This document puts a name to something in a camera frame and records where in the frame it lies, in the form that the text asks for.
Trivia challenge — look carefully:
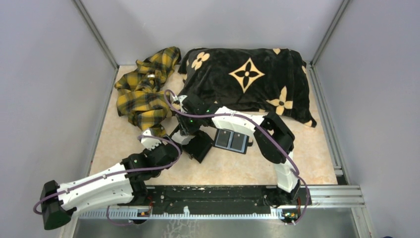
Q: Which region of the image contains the aluminium front frame rail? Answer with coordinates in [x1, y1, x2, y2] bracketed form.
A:
[79, 185, 365, 220]

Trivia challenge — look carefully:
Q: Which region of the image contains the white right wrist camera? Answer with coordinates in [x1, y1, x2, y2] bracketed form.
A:
[172, 95, 188, 113]

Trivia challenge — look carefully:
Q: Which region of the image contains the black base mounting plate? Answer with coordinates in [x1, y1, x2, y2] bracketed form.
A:
[127, 185, 312, 215]

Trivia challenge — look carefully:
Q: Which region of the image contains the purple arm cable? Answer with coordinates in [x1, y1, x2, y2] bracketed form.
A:
[163, 89, 311, 226]
[33, 134, 183, 227]

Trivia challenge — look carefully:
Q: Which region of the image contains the yellow plaid cloth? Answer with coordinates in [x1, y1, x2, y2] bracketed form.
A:
[114, 47, 181, 137]

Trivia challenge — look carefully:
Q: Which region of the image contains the black blue card holder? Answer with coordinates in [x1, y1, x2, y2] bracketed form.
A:
[213, 129, 254, 154]

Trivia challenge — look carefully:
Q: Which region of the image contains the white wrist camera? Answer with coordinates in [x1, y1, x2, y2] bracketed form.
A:
[172, 95, 188, 113]
[138, 129, 163, 151]

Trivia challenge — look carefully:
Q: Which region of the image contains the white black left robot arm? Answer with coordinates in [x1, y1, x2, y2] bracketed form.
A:
[37, 143, 182, 230]

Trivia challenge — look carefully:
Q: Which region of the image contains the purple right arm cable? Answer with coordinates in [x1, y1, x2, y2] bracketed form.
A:
[163, 89, 311, 226]

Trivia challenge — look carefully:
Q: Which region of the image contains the black plastic card tray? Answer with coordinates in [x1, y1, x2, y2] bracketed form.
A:
[169, 126, 213, 163]

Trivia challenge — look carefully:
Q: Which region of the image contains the white credit card stack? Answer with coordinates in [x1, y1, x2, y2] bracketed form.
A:
[170, 131, 195, 145]

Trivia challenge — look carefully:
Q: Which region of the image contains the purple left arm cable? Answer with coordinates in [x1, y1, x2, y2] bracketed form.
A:
[33, 134, 183, 227]

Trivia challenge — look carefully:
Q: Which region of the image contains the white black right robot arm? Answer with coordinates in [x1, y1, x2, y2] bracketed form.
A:
[173, 94, 301, 204]

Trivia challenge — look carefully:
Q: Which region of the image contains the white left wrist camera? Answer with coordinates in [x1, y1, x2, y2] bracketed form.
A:
[138, 129, 163, 151]

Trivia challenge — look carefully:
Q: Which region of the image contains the black floral pillow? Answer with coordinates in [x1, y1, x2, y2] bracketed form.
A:
[178, 48, 317, 127]

